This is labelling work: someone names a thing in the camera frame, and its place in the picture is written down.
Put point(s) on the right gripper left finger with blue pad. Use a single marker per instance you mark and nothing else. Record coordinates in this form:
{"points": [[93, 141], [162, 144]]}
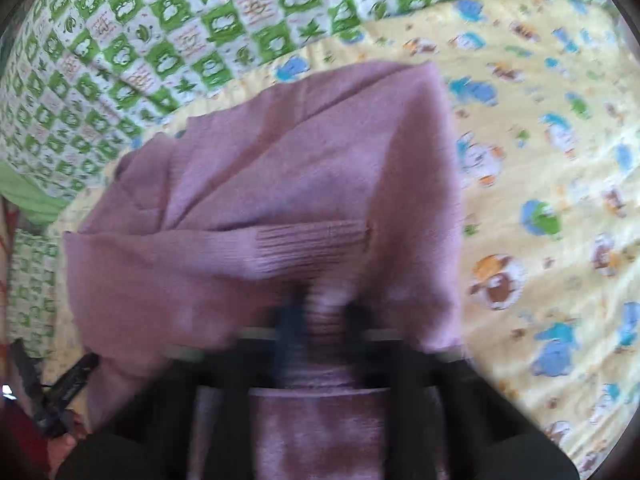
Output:
{"points": [[194, 420]]}

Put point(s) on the purple knit sweater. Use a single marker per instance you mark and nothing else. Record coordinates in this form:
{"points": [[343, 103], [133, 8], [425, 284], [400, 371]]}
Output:
{"points": [[343, 183]]}

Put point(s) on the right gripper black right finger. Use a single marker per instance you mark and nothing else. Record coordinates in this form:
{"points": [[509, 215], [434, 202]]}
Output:
{"points": [[442, 419]]}

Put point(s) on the green white checkered quilt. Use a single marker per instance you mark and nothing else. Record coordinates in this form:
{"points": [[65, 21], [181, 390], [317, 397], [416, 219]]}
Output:
{"points": [[80, 79]]}

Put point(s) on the green patterned pillow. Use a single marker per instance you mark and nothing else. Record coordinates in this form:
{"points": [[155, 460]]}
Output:
{"points": [[31, 309]]}

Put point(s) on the yellow bear print bedsheet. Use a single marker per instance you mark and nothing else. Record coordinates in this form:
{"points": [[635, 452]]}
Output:
{"points": [[544, 98]]}

